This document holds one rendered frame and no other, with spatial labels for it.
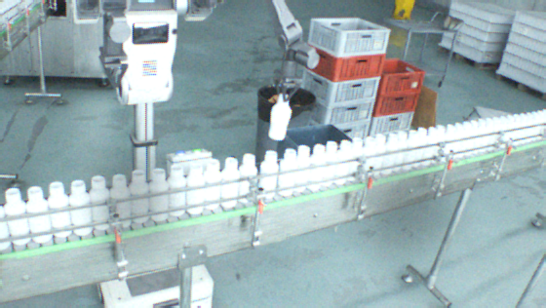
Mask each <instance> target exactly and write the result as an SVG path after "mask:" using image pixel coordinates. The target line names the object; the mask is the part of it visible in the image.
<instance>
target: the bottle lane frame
mask: <svg viewBox="0 0 546 308"><path fill-rule="evenodd" d="M541 147H542V149H541V154H543V155H544V154H545V150H546V140H543V141H539V142H535V143H533V144H529V145H525V146H521V147H517V149H511V151H510V155H507V154H506V157H505V160H504V163H503V165H502V167H501V169H502V172H500V179H503V178H506V177H509V176H512V175H515V174H518V173H524V172H527V171H530V170H533V169H536V168H539V163H540V162H538V161H537V159H538V160H539V161H541V160H542V158H541V157H542V155H541V154H540V153H539V152H538V151H539V149H540V148H541ZM504 151H505V150H501V151H498V152H493V153H489V154H485V155H483V156H479V157H475V158H471V159H465V160H463V161H461V160H460V161H458V163H457V164H455V163H452V166H451V169H450V170H447V172H446V175H445V179H444V188H443V190H442V192H441V193H442V196H445V195H448V194H451V193H455V192H458V191H462V190H465V189H468V188H471V187H473V185H474V184H475V179H476V177H477V176H478V175H479V174H481V173H488V177H487V181H486V182H485V183H488V182H491V181H493V177H494V175H493V174H492V173H490V170H491V167H492V166H494V163H493V161H494V160H495V159H497V160H496V163H495V165H496V167H494V169H493V171H492V172H493V173H496V169H497V167H498V166H499V164H500V162H501V158H502V156H503V153H504ZM537 154H539V157H538V158H537V159H536V157H537ZM445 165H446V164H444V165H438V166H433V167H430V168H429V167H428V168H426V169H422V170H418V171H417V170H415V171H413V172H408V173H402V174H396V175H392V176H391V175H389V176H388V177H382V178H381V179H379V180H378V182H375V181H373V182H372V186H371V189H368V191H367V195H366V198H365V201H364V204H365V205H366V209H365V210H364V213H363V218H367V217H370V216H374V215H377V214H381V213H385V212H390V211H393V210H397V209H400V208H404V207H408V206H411V205H415V204H418V203H421V202H425V201H428V200H432V199H434V197H435V196H434V194H435V193H436V192H435V191H433V189H432V187H431V185H432V182H433V181H435V179H434V178H435V175H436V173H438V176H437V181H440V179H441V176H442V173H443V170H444V168H445ZM437 181H436V184H435V187H434V189H435V190H436V189H437V188H436V185H437V184H438V183H437ZM360 182H361V181H360ZM351 183H352V182H351ZM365 184H366V183H365V182H361V183H358V184H353V183H352V185H349V186H346V185H345V187H340V188H338V187H336V188H335V189H332V190H330V189H329V190H328V191H323V192H322V191H321V190H320V192H318V193H314V194H313V193H312V192H311V194H309V195H303V194H302V193H301V194H302V196H300V197H293V198H291V199H287V200H286V199H285V198H283V199H284V200H282V201H278V202H276V201H275V200H274V201H275V202H274V203H269V204H268V207H267V208H266V207H264V208H263V212H262V213H261V214H260V217H259V224H258V228H259V229H260V230H261V235H260V236H259V241H260V244H259V245H260V246H262V245H266V244H273V243H276V242H280V241H284V240H287V239H291V238H294V237H298V236H301V235H305V234H309V233H313V232H317V231H320V230H323V229H327V228H331V227H334V226H338V225H341V224H345V223H348V222H352V221H355V220H356V217H355V215H356V214H357V213H356V212H355V208H353V207H354V203H355V201H357V198H356V196H357V192H360V191H361V192H362V193H361V196H360V198H359V200H360V201H361V199H362V196H363V192H364V188H365ZM442 196H441V197H442ZM255 208H256V205H254V206H253V207H250V208H246V207H245V206H244V208H242V209H238V210H236V209H235V208H234V207H233V209H234V210H233V211H228V212H225V211H223V212H221V213H216V214H214V213H213V212H212V214H211V215H207V216H203V215H202V214H201V217H198V218H195V217H193V218H192V217H191V216H189V219H185V220H180V219H179V218H178V221H176V222H173V223H169V222H168V220H167V224H159V225H157V224H156V222H154V224H155V225H154V226H151V227H146V228H145V227H144V226H143V225H142V229H133V227H131V230H130V231H125V232H122V234H123V235H122V236H121V242H120V243H122V242H124V249H123V253H124V254H125V259H126V260H127V265H126V271H128V274H129V275H127V277H132V276H136V275H139V274H143V273H145V274H146V273H149V272H153V271H156V270H160V269H161V270H164V269H167V268H170V267H174V266H177V265H178V253H179V252H180V251H181V250H182V248H187V247H190V246H192V247H194V246H198V245H202V244H203V245H204V246H206V247H207V259H209V258H213V257H216V256H219V255H223V254H227V253H229V254H230V253H233V252H237V251H241V250H247V249H251V248H252V244H251V240H252V233H250V228H251V226H253V224H252V223H251V221H252V215H254V214H255ZM363 218H362V219H363ZM79 239H80V240H77V241H73V242H69V240H68V239H67V240H66V243H61V244H57V245H56V243H55V242H54V244H53V245H50V246H45V247H42V245H41V244H40V248H35V249H31V250H30V249H29V248H28V247H26V249H25V250H21V251H17V252H15V251H14V249H13V251H12V252H10V253H6V254H3V253H2V254H1V253H0V278H2V290H3V291H1V292H0V304H1V305H3V304H6V303H12V302H14V301H20V300H24V299H29V298H32V297H38V296H41V295H47V294H51V293H52V294H54V293H56V292H59V291H66V290H69V289H77V288H80V287H82V288H83V287H87V286H90V285H97V284H99V283H103V282H105V283H106V282H110V281H113V280H118V274H117V255H116V252H115V234H114V233H113V234H107V232H105V235H104V236H101V237H96V236H95V235H93V237H92V238H89V239H86V240H82V238H81V237H79Z"/></svg>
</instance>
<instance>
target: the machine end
mask: <svg viewBox="0 0 546 308"><path fill-rule="evenodd" d="M72 3H73V0H66V2H65V3H63V4H62V5H61V7H59V8H58V9H57V10H56V11H55V12H54V13H53V14H52V15H50V16H49V17H48V18H47V19H46V22H45V23H44V24H41V35H42V49H43V56H44V57H43V63H44V71H45V76H53V77H55V76H67V77H81V78H82V77H98V78H101V79H102V82H101V83H98V86H99V87H103V88H105V87H108V86H109V83H107V82H105V78H107V76H106V72H105V70H104V69H103V67H102V65H101V61H100V60H99V58H98V56H100V53H101V52H100V51H99V50H98V49H99V47H103V40H102V35H103V21H102V17H101V16H99V18H98V21H97V23H81V24H76V23H75V22H74V17H73V16H74V12H73V6H72ZM37 44H38V43H37V36H36V28H35V29H34V30H33V31H32V33H30V34H29V36H27V37H26V38H25V39H24V40H22V41H21V42H20V43H19V44H18V45H17V46H16V47H15V48H14V49H13V50H12V51H11V52H10V53H8V54H7V55H6V56H5V57H4V58H3V59H2V60H1V61H0V75H6V76H7V78H8V80H6V81H4V82H3V84H5V85H11V84H14V83H15V81H14V80H10V75H19V76H30V75H35V76H40V71H39V64H38V59H39V57H38V50H37Z"/></svg>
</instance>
